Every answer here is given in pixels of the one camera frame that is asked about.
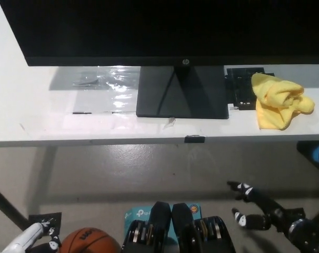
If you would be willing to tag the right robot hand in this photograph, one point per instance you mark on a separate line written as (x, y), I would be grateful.
(264, 210)

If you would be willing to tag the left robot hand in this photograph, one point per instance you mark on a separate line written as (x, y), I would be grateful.
(25, 237)

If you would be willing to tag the yellow microfiber cloth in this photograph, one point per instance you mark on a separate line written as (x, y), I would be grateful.
(275, 92)

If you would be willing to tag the left black robot body block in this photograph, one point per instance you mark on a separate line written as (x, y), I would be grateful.
(159, 218)

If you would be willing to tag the black HP monitor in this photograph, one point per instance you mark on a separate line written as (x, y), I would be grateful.
(149, 26)

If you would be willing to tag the black floor tape square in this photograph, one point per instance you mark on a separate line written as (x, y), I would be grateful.
(53, 216)
(299, 213)

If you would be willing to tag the black diagonal pole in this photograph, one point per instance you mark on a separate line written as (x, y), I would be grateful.
(7, 205)

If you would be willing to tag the orange basketball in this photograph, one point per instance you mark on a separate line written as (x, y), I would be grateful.
(88, 242)

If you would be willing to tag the small black table clip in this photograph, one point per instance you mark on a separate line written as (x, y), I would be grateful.
(194, 138)

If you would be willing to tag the teal tp-link box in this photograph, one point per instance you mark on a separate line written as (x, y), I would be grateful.
(138, 213)

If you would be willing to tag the small clear tape scrap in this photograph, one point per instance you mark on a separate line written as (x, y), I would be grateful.
(170, 123)

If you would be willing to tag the clear plastic film sheet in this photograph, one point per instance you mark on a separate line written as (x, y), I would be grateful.
(117, 79)

